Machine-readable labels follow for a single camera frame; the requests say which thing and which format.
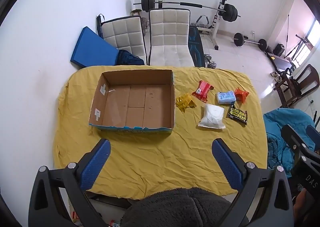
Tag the red snack packet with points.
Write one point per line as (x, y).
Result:
(201, 93)

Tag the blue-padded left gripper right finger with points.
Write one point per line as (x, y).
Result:
(275, 205)

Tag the black shoe wipes pack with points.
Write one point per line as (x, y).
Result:
(237, 114)

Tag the right white padded chair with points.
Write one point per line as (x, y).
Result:
(169, 35)

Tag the left white padded chair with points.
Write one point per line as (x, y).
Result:
(126, 33)

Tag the white padded chair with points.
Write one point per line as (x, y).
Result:
(126, 33)
(169, 35)

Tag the black speaker box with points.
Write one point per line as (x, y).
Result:
(279, 49)

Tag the white plastic bag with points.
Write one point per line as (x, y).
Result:
(212, 117)

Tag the dark wooden chair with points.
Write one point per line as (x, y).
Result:
(290, 90)

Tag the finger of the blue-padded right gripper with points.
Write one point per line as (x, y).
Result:
(295, 142)
(313, 134)

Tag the white weight rack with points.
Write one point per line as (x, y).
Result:
(211, 29)

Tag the yellow snack packet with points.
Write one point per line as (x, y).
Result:
(185, 101)

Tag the light blue tissue pack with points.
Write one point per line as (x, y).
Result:
(225, 97)

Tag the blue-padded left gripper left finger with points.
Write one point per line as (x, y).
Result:
(47, 207)

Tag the dark fleece garment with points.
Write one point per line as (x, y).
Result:
(177, 207)

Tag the open cardboard box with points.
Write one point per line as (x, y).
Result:
(134, 101)

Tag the chrome dumbbell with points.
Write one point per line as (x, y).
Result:
(209, 62)

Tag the yellow table cloth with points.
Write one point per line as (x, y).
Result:
(142, 164)

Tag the black weight bench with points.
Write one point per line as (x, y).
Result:
(196, 47)

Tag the barbell on floor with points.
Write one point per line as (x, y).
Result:
(239, 40)

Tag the dark blue cloth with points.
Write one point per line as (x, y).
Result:
(124, 57)

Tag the barbell on rack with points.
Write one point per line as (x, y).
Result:
(228, 12)

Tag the blue foam mat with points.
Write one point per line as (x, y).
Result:
(92, 50)

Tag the orange snack packet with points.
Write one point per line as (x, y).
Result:
(241, 95)

